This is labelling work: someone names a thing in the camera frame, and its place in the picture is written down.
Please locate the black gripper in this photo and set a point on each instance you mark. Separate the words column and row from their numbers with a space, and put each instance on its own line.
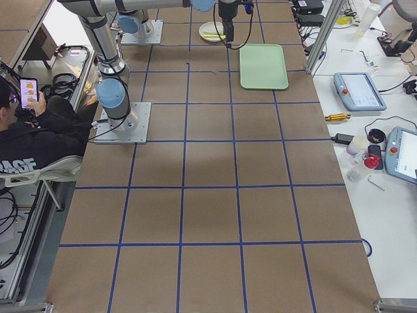
column 225, row 12

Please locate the white round plate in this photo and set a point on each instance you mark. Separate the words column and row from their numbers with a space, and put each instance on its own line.
column 211, row 27

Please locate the yellow handled fork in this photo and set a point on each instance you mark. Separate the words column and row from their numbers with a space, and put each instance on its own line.
column 210, row 35

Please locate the light green plastic tray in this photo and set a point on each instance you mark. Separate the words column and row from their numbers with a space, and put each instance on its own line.
column 262, row 66

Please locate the upper teach pendant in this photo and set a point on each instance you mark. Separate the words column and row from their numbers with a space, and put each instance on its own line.
column 358, row 92

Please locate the teach pendant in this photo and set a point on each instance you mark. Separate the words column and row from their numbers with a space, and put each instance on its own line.
column 400, row 158
column 358, row 92

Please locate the gold metal cylinder tool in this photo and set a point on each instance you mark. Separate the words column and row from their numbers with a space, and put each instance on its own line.
column 337, row 117

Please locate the black power adapter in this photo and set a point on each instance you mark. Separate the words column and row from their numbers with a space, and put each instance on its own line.
column 344, row 139

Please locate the white round container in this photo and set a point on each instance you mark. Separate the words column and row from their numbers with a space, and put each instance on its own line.
column 357, row 144

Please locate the smartphone with bright screen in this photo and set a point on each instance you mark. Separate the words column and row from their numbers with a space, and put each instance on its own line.
column 28, row 93

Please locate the seated person in black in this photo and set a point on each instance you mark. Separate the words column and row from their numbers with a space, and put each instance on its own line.
column 58, row 132

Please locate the lower teach pendant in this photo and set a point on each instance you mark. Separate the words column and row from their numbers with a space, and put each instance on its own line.
column 400, row 158

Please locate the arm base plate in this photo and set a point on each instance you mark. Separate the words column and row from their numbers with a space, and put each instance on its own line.
column 134, row 129
column 136, row 33

